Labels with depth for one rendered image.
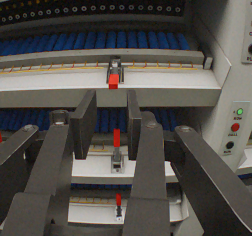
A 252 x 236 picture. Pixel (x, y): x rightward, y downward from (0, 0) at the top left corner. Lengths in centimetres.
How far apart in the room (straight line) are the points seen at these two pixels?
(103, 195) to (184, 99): 35
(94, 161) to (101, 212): 20
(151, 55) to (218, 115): 16
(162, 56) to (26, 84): 24
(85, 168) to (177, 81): 26
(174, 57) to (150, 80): 6
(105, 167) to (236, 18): 38
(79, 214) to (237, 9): 60
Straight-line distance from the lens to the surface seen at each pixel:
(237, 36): 35
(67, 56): 36
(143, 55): 35
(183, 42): 41
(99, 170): 44
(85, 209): 61
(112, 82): 26
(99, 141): 46
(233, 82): 37
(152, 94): 34
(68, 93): 34
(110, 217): 60
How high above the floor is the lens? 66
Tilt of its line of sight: 28 degrees down
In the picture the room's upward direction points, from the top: straight up
